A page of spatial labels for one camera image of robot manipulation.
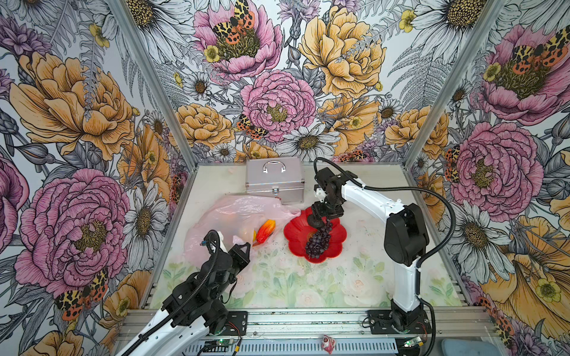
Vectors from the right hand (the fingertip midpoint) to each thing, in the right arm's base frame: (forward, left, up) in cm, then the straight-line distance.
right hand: (323, 222), depth 89 cm
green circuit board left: (-37, +35, -8) cm, 52 cm away
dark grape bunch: (-6, +2, -4) cm, 7 cm away
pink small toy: (-39, +3, -4) cm, 39 cm away
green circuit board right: (-39, -25, -10) cm, 47 cm away
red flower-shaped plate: (+1, +10, -8) cm, 13 cm away
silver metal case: (+18, +19, +8) cm, 27 cm away
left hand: (-14, +26, +7) cm, 31 cm away
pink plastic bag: (+1, +31, +2) cm, 31 cm away
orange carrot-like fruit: (-1, +24, -4) cm, 24 cm away
